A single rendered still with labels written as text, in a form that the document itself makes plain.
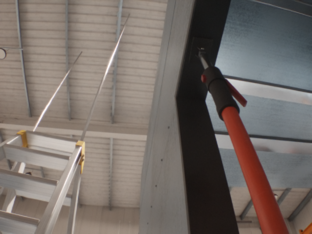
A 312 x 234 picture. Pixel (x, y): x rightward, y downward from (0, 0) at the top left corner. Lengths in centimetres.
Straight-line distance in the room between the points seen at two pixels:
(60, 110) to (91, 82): 155
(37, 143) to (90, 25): 600
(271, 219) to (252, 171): 8
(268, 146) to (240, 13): 129
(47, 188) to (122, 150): 855
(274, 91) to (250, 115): 30
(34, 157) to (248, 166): 93
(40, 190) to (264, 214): 76
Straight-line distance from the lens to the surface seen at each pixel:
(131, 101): 814
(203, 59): 71
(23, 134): 135
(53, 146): 137
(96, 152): 962
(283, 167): 293
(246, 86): 208
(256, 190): 37
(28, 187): 95
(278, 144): 260
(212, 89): 57
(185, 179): 59
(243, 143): 42
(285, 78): 221
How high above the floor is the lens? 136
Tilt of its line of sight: 54 degrees up
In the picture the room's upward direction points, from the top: straight up
